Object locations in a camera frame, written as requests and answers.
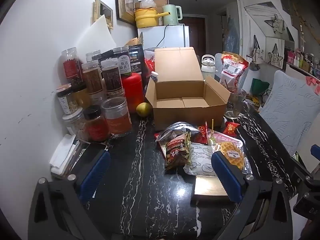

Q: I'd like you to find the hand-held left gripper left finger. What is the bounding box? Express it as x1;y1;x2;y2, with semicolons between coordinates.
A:
28;142;112;240

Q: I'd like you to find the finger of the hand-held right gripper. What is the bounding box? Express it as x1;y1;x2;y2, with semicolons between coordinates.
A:
291;144;320;180

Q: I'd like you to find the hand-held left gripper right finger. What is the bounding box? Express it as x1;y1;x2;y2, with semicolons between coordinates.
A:
211;151;293;240

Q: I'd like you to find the waffle packet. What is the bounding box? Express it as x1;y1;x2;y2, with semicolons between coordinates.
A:
212;140;253;174

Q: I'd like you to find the white bread packet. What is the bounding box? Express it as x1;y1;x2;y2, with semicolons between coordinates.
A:
183;142;218;177

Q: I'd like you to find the pink cone-shaped packet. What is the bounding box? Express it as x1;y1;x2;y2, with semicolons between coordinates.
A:
207;130;244;150

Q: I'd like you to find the small red candy packet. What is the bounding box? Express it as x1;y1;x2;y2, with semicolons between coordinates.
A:
223;121;240;136

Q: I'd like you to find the red gold packet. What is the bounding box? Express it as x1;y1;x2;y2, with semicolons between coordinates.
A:
197;121;209;144

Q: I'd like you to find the lollipop with yellow stick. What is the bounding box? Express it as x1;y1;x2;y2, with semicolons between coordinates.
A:
208;119;218;147

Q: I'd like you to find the brown chocolate snack packet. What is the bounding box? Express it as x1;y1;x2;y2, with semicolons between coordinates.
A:
164;134;192;172

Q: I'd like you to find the large silver snack bag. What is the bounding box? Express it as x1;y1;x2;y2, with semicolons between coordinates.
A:
155;122;200;143

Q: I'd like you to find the brown cardboard box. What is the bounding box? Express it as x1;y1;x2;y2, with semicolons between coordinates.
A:
145;47;230;130

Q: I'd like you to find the flat gold box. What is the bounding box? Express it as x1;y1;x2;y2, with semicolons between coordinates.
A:
191;175;237;203

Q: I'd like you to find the white tissue pack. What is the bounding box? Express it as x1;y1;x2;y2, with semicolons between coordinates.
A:
49;134;77;169

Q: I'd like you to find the group of clear food jars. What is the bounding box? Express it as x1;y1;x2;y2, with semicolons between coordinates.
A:
55;45;133;142

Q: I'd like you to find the glass mug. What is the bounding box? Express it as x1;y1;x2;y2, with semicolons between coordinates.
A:
224;86;251;120

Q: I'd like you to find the yellow-green pear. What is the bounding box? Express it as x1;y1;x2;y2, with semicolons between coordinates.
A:
136;102;152;118

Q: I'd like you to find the yellow patterned bag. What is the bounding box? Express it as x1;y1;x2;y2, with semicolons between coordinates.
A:
246;94;262;108

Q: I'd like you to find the green bag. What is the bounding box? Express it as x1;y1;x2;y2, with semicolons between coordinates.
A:
251;78;270;95

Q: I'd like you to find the red canister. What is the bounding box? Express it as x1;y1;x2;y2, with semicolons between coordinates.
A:
121;72;145;114

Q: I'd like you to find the metal spoon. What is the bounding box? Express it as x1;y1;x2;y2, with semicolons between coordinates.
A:
224;79;234;98

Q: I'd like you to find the shelf of cosmetics bottles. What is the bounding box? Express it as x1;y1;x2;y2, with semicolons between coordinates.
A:
286;46;320;78

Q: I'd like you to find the hanging tote bag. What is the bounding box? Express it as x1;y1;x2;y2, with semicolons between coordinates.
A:
267;43;284;69
250;35;265;64

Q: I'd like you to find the large red white snack bag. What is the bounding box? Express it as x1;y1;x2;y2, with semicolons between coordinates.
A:
219;52;250;89

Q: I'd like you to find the white water bottle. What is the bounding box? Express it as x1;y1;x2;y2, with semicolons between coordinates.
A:
201;54;217;80

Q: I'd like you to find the black pouch bag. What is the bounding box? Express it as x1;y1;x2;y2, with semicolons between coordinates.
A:
99;45;145;80

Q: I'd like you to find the red plastic bag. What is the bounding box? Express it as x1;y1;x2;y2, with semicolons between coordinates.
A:
144;50;157;77

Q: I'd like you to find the star-shaped hanging bag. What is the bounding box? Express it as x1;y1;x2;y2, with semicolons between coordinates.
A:
264;14;288;34

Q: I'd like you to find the white board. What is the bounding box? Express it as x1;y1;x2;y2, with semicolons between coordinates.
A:
75;15;117;55

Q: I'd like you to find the dark brown door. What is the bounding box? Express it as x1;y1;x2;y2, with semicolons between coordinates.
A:
182;15;207;58

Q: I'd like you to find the white fridge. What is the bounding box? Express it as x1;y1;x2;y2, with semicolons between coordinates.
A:
137;24;190;52

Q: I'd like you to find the yellow pot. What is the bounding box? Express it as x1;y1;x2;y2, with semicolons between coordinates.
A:
134;7;167;28

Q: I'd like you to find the pale green kettle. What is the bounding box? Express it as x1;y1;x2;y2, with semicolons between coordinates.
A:
162;4;183;27

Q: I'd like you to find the framed picture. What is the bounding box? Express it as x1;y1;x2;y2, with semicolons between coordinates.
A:
114;0;137;25

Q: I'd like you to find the clear plastic bag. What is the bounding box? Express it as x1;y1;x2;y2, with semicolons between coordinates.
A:
139;0;157;9

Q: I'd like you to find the black power cable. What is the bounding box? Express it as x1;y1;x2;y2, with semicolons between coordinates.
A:
157;25;170;48

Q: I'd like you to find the wall intercom screen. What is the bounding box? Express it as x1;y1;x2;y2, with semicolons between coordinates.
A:
93;0;114;30

